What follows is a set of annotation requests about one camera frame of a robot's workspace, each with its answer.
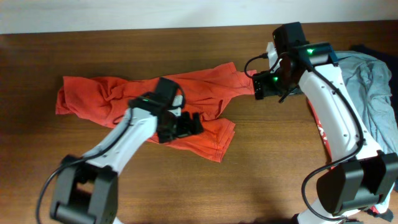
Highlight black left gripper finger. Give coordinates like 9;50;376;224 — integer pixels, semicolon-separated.
192;113;204;134
181;112;193;136

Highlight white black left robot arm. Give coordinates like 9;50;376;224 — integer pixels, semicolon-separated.
50;78;203;224

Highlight red printed t-shirt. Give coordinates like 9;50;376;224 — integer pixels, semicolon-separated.
307;99;332;164

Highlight orange red t-shirt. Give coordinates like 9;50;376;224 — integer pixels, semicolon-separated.
55;62;254;162

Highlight dark navy garment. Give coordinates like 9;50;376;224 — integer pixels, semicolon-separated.
350;45;397;114

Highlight grey t-shirt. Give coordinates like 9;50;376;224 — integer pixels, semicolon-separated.
336;51;397;154

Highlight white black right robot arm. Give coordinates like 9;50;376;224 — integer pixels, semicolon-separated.
251;22;397;224

